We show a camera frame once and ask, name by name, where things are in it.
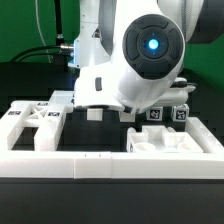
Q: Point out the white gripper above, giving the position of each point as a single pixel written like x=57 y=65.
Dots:
x=121 y=90

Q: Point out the white chair seat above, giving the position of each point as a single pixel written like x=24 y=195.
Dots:
x=158 y=138

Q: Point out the white tagged cube right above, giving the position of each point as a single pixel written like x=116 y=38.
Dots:
x=180 y=113

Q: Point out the white tagged cube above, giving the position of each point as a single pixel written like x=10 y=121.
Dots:
x=154 y=114
x=180 y=113

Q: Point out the white tagged cube left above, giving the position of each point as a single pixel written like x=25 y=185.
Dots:
x=154 y=114

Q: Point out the black vertical pole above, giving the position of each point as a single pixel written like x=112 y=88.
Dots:
x=58 y=19

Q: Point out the white U-shaped fence frame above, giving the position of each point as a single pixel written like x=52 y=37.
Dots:
x=24 y=162

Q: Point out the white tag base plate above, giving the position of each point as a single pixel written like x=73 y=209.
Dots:
x=62 y=97

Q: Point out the white chair back frame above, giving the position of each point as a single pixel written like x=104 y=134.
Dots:
x=47 y=118

